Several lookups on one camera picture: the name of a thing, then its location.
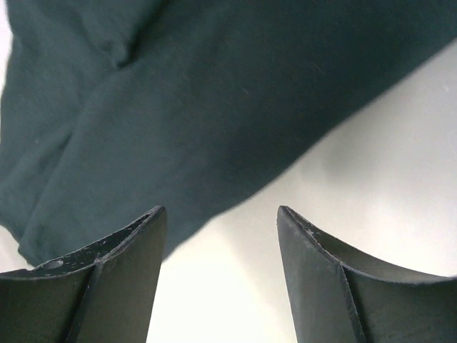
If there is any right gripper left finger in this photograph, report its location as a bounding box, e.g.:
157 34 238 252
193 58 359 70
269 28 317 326
1 207 167 343

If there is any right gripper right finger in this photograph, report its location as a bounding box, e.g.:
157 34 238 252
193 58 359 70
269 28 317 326
277 206 456 343

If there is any black t-shirt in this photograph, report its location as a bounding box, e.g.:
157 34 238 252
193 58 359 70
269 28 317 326
1 1 456 266

